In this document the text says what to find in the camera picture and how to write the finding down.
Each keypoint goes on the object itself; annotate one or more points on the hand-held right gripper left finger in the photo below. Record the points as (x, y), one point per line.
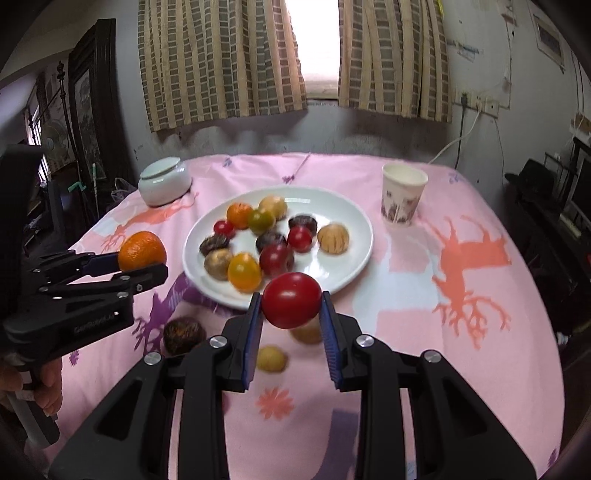
(248, 350)

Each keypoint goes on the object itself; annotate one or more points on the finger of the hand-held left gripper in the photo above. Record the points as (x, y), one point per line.
(104, 264)
(143, 279)

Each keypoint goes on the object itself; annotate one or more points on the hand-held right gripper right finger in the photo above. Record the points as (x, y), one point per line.
(328, 350)

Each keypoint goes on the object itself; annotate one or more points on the large orange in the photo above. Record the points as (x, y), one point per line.
(141, 251)

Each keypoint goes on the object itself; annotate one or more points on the yellow orange tomato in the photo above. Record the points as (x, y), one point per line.
(244, 272)

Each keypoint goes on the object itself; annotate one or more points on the white oval plate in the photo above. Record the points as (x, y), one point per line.
(351, 272)

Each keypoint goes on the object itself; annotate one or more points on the small red cherry tomato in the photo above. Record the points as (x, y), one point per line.
(224, 228)

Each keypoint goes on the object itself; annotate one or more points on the striped pepino melon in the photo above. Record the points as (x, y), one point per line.
(333, 238)

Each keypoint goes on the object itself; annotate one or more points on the dark water chestnut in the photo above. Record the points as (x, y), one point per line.
(213, 243)
(303, 221)
(268, 239)
(183, 336)

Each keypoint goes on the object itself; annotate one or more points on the green yellow tomato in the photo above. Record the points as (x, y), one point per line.
(261, 222)

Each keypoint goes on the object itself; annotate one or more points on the pale yellow fruit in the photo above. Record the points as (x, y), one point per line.
(273, 205)

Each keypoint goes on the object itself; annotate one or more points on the person's left hand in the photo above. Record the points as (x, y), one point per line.
(44, 383)

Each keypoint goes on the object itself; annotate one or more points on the small tan longan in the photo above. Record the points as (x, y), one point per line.
(272, 359)
(308, 334)

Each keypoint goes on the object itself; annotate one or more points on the tan round fruit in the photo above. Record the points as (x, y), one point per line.
(217, 265)

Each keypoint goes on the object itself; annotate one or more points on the pink printed tablecloth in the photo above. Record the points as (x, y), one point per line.
(415, 350)

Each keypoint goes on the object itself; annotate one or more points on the red plum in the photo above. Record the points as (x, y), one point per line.
(276, 261)

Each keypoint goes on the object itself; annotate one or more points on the white ceramic lidded jar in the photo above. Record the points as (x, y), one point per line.
(164, 184)

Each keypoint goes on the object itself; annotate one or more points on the small mandarin orange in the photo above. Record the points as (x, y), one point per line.
(238, 214)

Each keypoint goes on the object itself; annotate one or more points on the standing fan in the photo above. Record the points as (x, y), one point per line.
(55, 141)

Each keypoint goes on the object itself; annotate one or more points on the dark wooden framed picture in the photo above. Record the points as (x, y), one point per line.
(99, 101)

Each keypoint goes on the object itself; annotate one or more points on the printed paper cup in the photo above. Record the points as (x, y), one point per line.
(403, 198)

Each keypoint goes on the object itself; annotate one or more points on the checked beige curtain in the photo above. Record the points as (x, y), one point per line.
(392, 55)
(221, 60)

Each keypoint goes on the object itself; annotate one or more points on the black hat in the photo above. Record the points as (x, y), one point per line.
(531, 177)

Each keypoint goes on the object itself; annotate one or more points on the computer monitor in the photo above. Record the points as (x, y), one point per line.
(582, 184)

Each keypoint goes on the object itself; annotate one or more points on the white wall power strip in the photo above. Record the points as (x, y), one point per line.
(480, 104)

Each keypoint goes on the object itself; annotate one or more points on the framed wall vent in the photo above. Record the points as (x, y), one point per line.
(548, 39)

